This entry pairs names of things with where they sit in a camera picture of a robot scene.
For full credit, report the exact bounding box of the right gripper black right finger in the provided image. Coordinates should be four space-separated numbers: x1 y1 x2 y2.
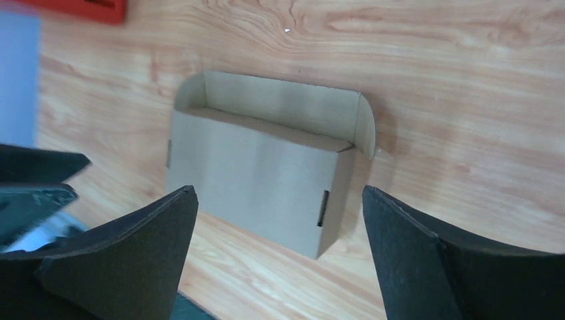
362 185 564 319

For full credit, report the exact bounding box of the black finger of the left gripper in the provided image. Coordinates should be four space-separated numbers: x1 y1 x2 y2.
1 144 91 183
1 183 78 247

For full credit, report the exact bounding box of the red plastic shopping basket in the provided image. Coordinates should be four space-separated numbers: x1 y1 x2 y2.
19 0 129 25

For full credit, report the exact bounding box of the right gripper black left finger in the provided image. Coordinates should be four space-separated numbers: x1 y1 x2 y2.
1 186 199 319

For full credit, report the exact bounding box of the brown cardboard paper box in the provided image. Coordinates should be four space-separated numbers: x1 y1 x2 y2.
165 70 376 259

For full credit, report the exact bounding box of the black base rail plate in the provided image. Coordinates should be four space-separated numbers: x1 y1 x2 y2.
170 291 217 320

